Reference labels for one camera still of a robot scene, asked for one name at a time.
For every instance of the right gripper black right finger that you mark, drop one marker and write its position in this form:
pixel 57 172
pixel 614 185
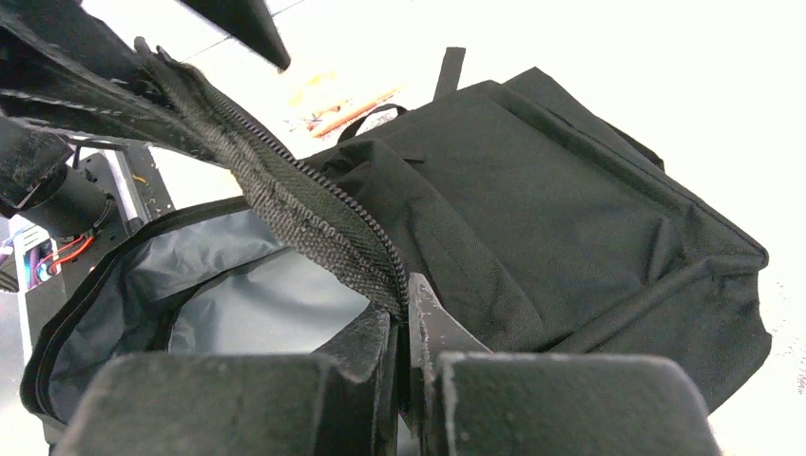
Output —
pixel 468 400

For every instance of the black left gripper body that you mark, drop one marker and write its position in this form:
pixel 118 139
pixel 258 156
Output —
pixel 37 183

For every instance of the black student backpack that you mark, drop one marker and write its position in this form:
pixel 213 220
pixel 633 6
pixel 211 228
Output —
pixel 539 227

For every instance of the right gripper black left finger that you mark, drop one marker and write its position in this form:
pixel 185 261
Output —
pixel 333 401

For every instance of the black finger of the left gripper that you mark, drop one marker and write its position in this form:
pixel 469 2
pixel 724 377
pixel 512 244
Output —
pixel 64 69

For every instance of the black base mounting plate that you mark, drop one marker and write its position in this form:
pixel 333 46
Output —
pixel 106 192

